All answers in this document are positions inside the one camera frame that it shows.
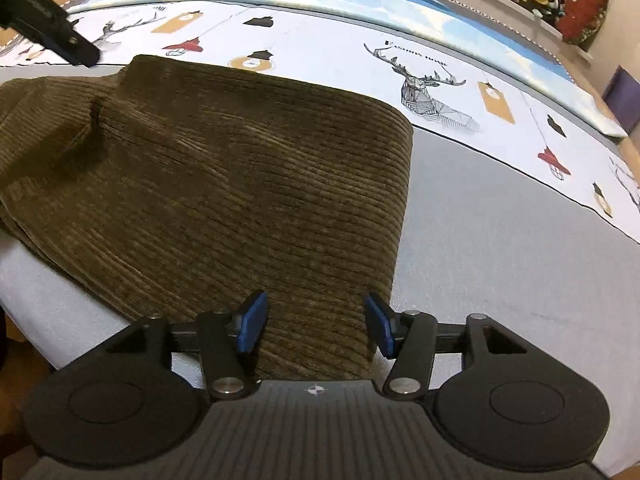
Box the brown corduroy pants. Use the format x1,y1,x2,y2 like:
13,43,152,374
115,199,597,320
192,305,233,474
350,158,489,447
1,55,413,380

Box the white deer print sheet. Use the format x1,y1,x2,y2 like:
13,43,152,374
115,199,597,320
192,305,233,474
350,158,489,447
0,0,640,246

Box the light blue patterned sheet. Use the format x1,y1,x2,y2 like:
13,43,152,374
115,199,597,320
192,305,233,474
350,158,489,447
65,0,627,138

